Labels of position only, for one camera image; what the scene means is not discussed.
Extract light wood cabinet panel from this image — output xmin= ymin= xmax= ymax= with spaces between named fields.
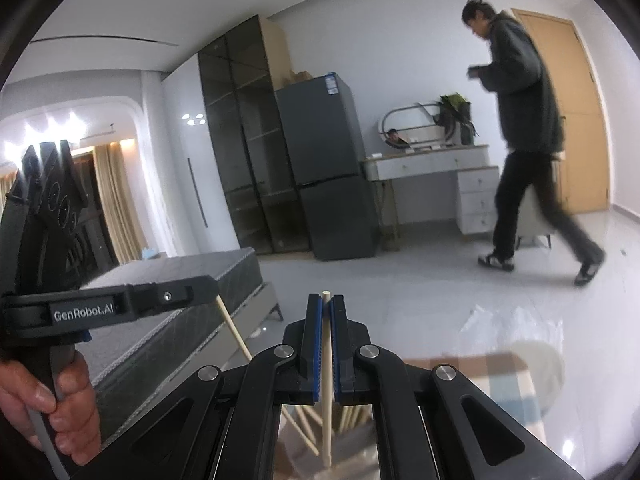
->
xmin=259 ymin=15 xmax=302 ymax=90

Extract light grey bed frame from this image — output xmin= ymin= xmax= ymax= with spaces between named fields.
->
xmin=220 ymin=282 xmax=285 ymax=363

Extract white wardrobe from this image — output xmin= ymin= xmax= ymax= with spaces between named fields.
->
xmin=160 ymin=54 xmax=237 ymax=262

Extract potted green plant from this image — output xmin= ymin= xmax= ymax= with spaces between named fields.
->
xmin=435 ymin=92 xmax=477 ymax=146

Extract wooden door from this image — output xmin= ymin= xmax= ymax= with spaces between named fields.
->
xmin=510 ymin=8 xmax=612 ymax=217

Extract bundle of wooden chopsticks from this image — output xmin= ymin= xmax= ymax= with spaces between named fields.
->
xmin=286 ymin=402 xmax=372 ymax=441

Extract white dressing table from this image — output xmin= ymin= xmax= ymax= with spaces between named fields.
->
xmin=360 ymin=144 xmax=501 ymax=236

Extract gold frame stool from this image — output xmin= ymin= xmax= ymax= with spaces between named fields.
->
xmin=374 ymin=180 xmax=402 ymax=253

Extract person's left hand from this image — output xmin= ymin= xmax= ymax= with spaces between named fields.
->
xmin=0 ymin=349 xmax=101 ymax=467

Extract wooden chopstick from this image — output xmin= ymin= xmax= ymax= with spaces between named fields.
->
xmin=215 ymin=295 xmax=321 ymax=457
xmin=320 ymin=290 xmax=335 ymax=467

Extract dark grey refrigerator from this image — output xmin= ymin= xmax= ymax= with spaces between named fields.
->
xmin=274 ymin=72 xmax=380 ymax=262

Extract dark glass display cabinet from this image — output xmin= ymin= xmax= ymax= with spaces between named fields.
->
xmin=198 ymin=15 xmax=314 ymax=257

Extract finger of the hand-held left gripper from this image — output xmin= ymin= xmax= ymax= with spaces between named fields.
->
xmin=130 ymin=275 xmax=221 ymax=317

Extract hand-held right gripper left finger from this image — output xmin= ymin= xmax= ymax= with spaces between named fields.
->
xmin=85 ymin=294 xmax=326 ymax=480

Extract clear plastic bag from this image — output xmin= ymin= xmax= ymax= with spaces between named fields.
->
xmin=459 ymin=304 xmax=565 ymax=352

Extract grey nightstand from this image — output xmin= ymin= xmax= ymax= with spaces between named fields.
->
xmin=515 ymin=204 xmax=557 ymax=252

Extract beige curtain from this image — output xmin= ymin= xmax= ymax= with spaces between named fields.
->
xmin=92 ymin=143 xmax=139 ymax=264

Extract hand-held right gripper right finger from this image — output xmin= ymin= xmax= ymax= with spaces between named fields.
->
xmin=330 ymin=294 xmax=583 ymax=480

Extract oval mirror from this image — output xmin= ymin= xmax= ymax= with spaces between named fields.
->
xmin=376 ymin=102 xmax=451 ymax=150

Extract grey mattress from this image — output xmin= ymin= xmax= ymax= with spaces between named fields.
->
xmin=79 ymin=247 xmax=264 ymax=403

